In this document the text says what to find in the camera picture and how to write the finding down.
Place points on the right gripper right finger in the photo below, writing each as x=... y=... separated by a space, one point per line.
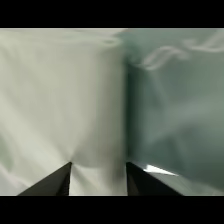
x=146 y=185

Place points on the pale green shirt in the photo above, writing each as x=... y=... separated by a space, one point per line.
x=60 y=100

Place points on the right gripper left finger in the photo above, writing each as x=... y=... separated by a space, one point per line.
x=55 y=183

